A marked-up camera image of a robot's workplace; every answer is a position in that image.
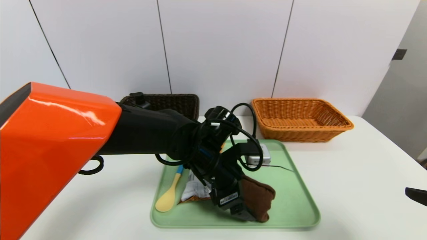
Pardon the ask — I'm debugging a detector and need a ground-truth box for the dark brown wicker basket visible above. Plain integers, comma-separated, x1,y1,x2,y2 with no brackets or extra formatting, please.
120,94,200,121

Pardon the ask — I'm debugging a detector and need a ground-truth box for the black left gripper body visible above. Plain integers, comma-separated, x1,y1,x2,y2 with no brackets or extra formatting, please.
209,160,247,211

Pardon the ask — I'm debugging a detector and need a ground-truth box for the orange snack bag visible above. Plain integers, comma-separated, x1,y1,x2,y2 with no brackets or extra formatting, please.
180,170,214,204

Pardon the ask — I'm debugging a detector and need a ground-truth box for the black left wrist cable loop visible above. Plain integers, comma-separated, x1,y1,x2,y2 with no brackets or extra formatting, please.
155,152,187,166

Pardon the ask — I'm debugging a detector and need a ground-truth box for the orange wicker basket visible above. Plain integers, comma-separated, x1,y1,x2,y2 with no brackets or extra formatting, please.
252,98,355,143

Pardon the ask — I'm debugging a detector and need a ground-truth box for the black left elbow cable loop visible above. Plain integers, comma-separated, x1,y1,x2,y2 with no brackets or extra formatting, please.
78,155,104,175

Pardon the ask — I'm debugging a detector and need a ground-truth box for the green plastic tray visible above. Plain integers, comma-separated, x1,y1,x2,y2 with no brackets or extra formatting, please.
150,139,321,229

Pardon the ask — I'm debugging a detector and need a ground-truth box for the black left camera cable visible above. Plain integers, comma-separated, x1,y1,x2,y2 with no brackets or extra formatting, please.
230,103,264,172

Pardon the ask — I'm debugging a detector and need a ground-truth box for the dark green pump bottle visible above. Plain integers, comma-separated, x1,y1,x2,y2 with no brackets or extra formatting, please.
130,92,150,110

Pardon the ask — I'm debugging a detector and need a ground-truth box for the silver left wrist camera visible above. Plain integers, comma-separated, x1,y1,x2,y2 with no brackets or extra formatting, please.
245,143,271,166

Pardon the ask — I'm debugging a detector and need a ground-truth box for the yellow spoon with blue handle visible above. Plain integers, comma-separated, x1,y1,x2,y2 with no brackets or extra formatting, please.
155,166,184,212

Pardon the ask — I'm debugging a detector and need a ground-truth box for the brown towel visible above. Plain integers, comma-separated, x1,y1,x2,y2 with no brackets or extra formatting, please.
240,176,276,223

